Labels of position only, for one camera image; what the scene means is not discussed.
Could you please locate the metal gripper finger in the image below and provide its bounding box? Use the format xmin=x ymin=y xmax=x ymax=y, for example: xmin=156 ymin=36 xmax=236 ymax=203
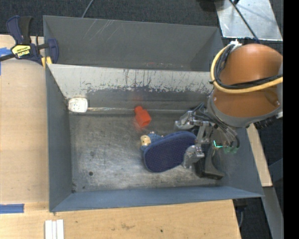
xmin=182 ymin=145 xmax=206 ymax=169
xmin=174 ymin=112 xmax=194 ymax=131

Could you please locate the dark grey angular object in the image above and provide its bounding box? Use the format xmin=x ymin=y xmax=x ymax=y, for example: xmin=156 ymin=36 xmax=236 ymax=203
xmin=193 ymin=145 xmax=225 ymax=179

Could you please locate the dark blue slipper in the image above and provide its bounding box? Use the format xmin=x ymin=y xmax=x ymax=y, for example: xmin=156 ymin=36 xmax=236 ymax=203
xmin=143 ymin=130 xmax=198 ymax=173

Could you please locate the small blue toy figure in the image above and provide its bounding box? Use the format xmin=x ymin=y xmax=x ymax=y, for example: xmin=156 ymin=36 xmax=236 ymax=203
xmin=139 ymin=131 xmax=165 ymax=152

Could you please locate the red plastic cup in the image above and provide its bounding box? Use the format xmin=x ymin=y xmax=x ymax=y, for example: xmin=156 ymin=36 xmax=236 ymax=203
xmin=134 ymin=106 xmax=152 ymax=128

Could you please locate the grey metal bin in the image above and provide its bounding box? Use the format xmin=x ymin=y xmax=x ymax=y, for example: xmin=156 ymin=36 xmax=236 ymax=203
xmin=42 ymin=15 xmax=265 ymax=213

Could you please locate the white rounded box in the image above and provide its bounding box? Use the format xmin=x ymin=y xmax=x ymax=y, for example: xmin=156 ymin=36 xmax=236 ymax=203
xmin=68 ymin=97 xmax=89 ymax=114

